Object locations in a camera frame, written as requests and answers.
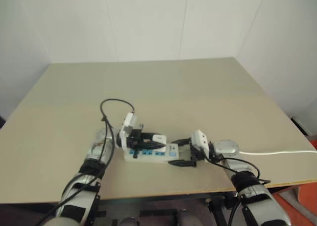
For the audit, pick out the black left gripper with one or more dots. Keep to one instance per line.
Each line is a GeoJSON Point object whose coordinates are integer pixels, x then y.
{"type": "Point", "coordinates": [134, 138]}

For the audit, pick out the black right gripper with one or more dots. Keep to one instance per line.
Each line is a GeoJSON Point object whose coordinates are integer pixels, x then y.
{"type": "Point", "coordinates": [196, 155]}

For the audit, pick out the white charger plug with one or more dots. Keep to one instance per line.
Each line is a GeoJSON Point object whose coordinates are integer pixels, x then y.
{"type": "Point", "coordinates": [159, 139]}

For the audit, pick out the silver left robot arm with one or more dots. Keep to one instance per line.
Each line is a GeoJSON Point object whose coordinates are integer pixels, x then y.
{"type": "Point", "coordinates": [81, 203]}

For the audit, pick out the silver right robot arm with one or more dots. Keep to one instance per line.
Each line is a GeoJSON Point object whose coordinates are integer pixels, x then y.
{"type": "Point", "coordinates": [247, 176]}

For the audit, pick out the white power strip blue sockets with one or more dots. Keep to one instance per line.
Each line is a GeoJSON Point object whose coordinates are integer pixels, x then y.
{"type": "Point", "coordinates": [151, 156]}

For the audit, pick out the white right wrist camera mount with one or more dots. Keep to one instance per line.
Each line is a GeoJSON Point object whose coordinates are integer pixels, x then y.
{"type": "Point", "coordinates": [200, 141]}

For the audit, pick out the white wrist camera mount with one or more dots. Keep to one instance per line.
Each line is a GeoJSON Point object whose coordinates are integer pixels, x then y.
{"type": "Point", "coordinates": [200, 141]}
{"type": "Point", "coordinates": [129, 120]}

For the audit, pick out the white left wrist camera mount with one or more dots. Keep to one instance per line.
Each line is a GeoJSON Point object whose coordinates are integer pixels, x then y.
{"type": "Point", "coordinates": [129, 120]}

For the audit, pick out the black metal table frame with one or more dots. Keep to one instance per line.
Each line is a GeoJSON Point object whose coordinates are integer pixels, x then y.
{"type": "Point", "coordinates": [213, 206]}

